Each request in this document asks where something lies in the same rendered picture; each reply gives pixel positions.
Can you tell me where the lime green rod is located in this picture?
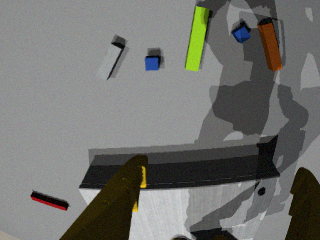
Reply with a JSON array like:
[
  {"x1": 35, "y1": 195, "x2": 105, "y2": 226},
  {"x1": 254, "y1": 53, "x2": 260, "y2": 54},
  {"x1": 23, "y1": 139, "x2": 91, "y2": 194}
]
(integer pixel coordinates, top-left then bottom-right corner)
[{"x1": 185, "y1": 6, "x2": 209, "y2": 71}]

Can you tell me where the orange rectangular rod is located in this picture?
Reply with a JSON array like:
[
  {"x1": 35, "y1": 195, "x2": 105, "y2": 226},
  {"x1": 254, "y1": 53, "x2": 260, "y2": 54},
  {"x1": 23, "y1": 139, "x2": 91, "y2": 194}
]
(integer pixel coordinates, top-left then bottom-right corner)
[{"x1": 257, "y1": 22, "x2": 282, "y2": 71}]

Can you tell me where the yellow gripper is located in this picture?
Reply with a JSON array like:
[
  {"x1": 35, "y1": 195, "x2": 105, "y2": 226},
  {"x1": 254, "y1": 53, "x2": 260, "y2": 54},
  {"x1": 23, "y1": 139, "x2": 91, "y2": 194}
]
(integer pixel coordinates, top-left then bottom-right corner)
[{"x1": 59, "y1": 155, "x2": 320, "y2": 240}]

